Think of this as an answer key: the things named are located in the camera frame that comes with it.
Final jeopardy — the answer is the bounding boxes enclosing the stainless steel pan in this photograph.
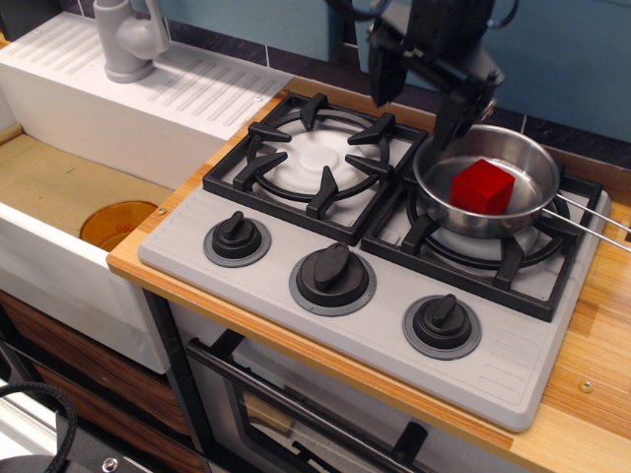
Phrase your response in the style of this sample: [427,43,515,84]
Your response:
[413,124,630,252]

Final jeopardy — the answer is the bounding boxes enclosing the grey toy stove top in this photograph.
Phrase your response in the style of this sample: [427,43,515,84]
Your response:
[138,180,597,431]

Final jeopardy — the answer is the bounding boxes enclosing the black right burner grate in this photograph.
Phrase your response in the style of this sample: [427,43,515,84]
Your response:
[361,170,603,322]

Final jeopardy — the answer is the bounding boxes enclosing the wooden drawer fronts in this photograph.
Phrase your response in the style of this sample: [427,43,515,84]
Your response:
[1,294,208,472]

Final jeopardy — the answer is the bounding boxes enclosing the black left burner grate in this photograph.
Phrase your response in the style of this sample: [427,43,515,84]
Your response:
[203,94,427,245]

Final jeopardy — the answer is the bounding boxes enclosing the black oven door handle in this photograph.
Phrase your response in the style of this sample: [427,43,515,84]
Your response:
[185,332,427,472]

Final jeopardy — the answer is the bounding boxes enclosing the black burner grate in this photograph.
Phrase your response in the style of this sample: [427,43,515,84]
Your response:
[361,170,603,322]
[203,94,427,245]

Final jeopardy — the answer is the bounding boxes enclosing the black braided foreground cable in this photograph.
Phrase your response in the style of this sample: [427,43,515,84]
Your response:
[0,381,80,473]

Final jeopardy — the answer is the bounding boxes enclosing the right black stove knob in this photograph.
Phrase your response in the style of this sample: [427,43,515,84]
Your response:
[402,294,482,361]

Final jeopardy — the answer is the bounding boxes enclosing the red wooden cube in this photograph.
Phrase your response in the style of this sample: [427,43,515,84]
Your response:
[450,159,515,215]

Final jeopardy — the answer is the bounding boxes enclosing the left black stove knob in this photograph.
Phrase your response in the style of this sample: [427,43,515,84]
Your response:
[202,211,272,268]

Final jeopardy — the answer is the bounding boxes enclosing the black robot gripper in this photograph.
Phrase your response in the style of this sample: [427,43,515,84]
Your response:
[368,1,505,150]

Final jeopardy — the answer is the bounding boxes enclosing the grey toy faucet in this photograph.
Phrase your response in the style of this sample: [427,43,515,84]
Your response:
[94,0,170,84]

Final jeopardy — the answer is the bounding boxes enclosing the oven door with window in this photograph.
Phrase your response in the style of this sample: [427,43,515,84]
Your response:
[170,300,533,473]

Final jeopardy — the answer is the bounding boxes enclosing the black stove knob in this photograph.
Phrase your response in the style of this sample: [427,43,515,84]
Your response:
[402,294,482,361]
[289,242,377,317]
[202,211,272,268]

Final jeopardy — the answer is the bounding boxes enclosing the middle black stove knob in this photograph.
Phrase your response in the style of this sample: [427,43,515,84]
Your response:
[289,242,377,317]

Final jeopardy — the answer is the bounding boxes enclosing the white toy sink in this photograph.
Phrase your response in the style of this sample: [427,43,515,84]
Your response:
[1,13,289,373]

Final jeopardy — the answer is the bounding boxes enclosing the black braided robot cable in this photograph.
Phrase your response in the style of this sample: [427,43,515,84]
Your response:
[322,0,386,24]

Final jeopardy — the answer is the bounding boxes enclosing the orange translucent plate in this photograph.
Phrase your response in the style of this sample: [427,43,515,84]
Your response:
[79,200,157,251]

